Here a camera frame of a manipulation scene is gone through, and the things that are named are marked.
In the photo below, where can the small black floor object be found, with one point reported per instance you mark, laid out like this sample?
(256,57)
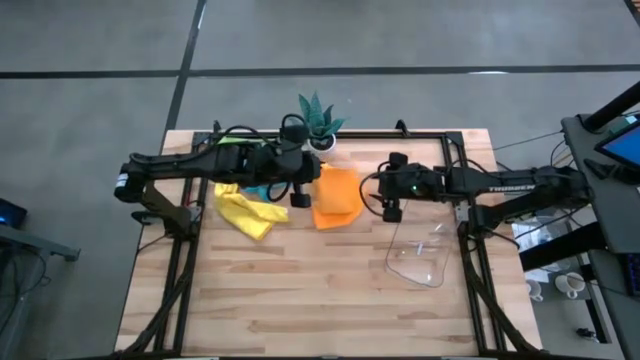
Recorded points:
(585,334)

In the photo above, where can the green microfiber towel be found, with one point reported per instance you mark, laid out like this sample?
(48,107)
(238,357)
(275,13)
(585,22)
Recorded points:
(235,140)

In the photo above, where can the white crumpled papers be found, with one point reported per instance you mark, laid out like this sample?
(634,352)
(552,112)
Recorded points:
(532,237)

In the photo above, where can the black device with blue light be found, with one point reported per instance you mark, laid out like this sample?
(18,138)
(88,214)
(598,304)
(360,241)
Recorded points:
(12,215)

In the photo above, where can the tablet with blue screen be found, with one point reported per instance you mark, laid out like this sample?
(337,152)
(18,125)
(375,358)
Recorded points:
(625,147)

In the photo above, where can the clear plastic basket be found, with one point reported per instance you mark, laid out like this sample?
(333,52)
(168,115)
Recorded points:
(420,260)

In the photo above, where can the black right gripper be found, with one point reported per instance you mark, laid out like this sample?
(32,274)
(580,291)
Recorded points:
(410,182)

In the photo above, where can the orange microfiber towel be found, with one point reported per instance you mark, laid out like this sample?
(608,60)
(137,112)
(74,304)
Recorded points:
(335,200)

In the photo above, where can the black keyboard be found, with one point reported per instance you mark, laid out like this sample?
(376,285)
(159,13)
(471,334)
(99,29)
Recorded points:
(634,275)

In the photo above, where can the white ceramic mug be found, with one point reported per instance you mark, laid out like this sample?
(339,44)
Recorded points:
(534,290)
(570,284)

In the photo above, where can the black stand beam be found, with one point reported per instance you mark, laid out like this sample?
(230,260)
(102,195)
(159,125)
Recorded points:
(560,247)

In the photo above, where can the blue microfiber towel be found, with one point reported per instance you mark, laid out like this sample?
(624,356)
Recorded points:
(260,191)

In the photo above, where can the black slanted pole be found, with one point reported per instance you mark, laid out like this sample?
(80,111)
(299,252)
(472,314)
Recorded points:
(615,105)

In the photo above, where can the grey desk leg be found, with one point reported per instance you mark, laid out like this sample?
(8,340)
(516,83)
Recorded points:
(45,245)

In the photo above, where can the potted plant in white pot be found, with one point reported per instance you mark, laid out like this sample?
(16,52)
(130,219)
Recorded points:
(316,117)

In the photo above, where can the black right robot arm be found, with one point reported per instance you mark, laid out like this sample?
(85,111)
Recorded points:
(500,182)

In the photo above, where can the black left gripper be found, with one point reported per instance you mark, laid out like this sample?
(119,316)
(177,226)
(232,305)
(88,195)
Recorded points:
(280,165)

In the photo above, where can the yellow microfiber towel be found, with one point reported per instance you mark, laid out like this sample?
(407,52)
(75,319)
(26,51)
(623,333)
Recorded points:
(250,217)

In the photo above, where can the dark grey desk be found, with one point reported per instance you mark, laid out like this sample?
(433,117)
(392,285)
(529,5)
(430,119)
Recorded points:
(615,210)

